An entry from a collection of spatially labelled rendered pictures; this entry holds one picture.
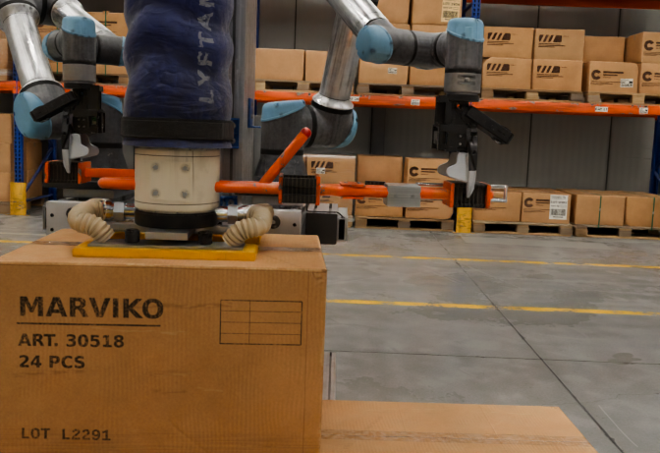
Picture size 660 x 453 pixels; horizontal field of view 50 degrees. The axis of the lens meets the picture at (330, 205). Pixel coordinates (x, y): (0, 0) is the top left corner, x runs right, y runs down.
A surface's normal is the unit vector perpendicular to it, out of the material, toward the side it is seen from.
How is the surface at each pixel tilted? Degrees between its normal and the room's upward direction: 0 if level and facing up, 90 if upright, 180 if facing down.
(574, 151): 90
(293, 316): 90
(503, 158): 90
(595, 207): 91
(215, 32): 71
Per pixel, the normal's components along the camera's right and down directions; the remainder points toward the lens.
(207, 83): 0.76, -0.20
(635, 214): -0.05, 0.11
